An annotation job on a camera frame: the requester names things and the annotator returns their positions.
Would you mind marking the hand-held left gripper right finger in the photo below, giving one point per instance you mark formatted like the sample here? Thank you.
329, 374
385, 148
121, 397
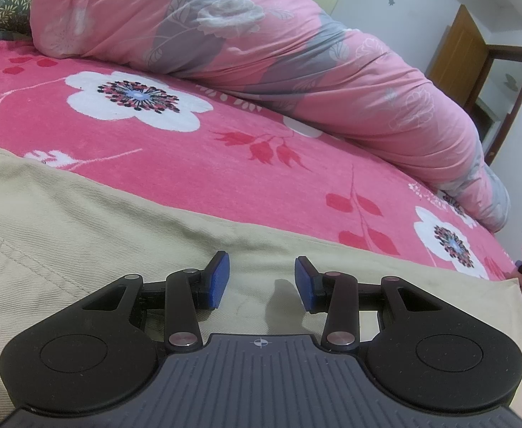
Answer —
305, 283

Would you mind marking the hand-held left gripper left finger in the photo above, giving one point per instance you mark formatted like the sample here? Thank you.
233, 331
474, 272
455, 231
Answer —
218, 283

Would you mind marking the beige pants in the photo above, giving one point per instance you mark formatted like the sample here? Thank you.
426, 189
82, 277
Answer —
109, 232

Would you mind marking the pink floral blanket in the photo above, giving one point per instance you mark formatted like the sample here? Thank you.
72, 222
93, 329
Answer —
198, 151

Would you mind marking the pink grey floral duvet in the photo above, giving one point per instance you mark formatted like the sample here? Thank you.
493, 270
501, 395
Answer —
243, 31

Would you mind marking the brown wooden door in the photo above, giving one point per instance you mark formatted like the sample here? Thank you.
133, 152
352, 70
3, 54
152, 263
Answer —
457, 62

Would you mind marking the dark wooden door frame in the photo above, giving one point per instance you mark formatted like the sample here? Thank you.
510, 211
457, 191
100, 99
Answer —
510, 52

